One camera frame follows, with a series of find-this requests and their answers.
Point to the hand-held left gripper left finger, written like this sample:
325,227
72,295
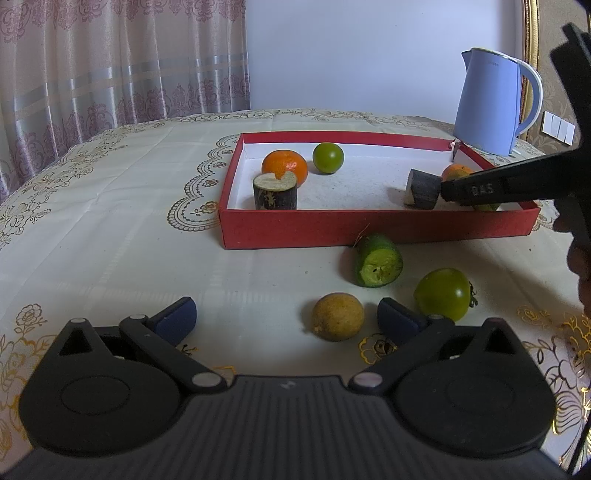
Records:
178,319

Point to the blue electric kettle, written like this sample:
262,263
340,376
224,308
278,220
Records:
491,104

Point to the small orange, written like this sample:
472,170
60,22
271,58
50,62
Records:
455,171

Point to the large orange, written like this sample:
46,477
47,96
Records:
288,164

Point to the red cardboard box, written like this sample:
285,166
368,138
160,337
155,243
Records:
360,184

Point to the large dark sugarcane piece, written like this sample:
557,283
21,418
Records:
275,194

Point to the golden frame trim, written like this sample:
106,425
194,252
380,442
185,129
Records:
531,37

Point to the patterned pink curtain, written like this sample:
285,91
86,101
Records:
92,69

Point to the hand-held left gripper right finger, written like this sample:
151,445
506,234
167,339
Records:
398,321

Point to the green tomato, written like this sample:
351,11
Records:
328,157
443,294

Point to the cut green cucumber piece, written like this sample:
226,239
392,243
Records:
378,261

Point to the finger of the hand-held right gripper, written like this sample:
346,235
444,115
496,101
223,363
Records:
498,187

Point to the small dark sugarcane piece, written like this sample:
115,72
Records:
422,188

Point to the white embroidered tablecloth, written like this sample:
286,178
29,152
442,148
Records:
106,207

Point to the white wall switch panel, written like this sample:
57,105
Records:
558,127

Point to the round brown fruit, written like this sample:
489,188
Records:
338,317

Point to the person's right hand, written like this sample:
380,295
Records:
582,267

